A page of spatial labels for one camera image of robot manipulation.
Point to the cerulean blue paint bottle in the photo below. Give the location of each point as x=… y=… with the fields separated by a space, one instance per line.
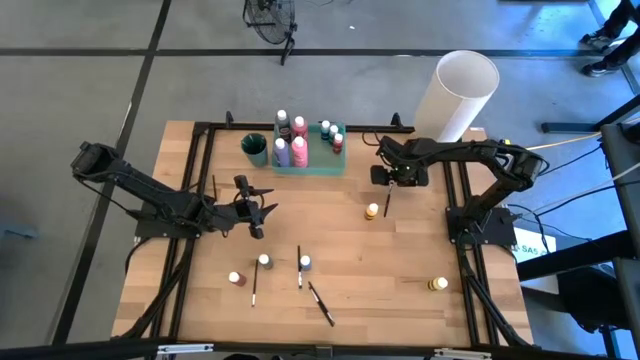
x=305 y=263

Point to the white shade table lamp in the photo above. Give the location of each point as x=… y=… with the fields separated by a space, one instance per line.
x=455 y=100

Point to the small maroon paint bottle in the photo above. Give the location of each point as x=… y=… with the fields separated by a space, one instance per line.
x=237 y=279

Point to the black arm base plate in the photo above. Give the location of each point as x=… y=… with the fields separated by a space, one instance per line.
x=145 y=231
x=500 y=235

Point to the large dark paint bottle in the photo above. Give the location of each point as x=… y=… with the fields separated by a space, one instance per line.
x=284 y=131

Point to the large pink paint bottle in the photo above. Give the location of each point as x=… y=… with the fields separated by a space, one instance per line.
x=300 y=152

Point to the person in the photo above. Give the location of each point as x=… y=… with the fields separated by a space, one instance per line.
x=620 y=52

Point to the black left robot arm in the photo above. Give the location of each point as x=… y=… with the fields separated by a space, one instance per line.
x=150 y=192

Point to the black aluminium table frame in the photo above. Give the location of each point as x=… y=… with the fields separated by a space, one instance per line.
x=320 y=127

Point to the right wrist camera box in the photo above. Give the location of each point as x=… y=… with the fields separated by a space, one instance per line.
x=379 y=175

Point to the black bar with silver brackets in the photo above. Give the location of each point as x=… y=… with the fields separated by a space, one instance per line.
x=75 y=350

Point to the teal plastic cup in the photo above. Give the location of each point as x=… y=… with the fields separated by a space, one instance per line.
x=253 y=147

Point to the black desk frame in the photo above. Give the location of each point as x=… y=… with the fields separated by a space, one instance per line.
x=570 y=257

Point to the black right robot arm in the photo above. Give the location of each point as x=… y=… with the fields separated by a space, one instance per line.
x=465 y=150

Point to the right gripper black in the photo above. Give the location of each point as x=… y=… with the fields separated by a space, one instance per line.
x=405 y=160

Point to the teal translucent plastic bin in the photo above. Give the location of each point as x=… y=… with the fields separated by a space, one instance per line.
x=320 y=162

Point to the white printed sign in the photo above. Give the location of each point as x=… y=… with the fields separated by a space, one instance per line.
x=532 y=250

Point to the small red paint bottle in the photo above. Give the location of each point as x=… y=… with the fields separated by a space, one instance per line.
x=338 y=142

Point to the sap green paint bottle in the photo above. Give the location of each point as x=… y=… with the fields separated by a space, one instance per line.
x=265 y=261

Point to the small yellow paint bottle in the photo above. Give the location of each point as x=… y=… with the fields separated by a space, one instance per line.
x=371 y=211
x=437 y=284

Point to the small blue paint bottle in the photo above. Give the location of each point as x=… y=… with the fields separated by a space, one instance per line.
x=325 y=129

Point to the large bright red paint bottle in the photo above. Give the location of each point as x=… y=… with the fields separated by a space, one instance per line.
x=300 y=129

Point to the large purple paint bottle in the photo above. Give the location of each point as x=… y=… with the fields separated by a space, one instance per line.
x=282 y=154

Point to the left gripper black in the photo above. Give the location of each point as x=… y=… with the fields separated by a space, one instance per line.
x=245 y=212

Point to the black floor fan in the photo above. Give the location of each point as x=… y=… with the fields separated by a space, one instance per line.
x=289 y=40

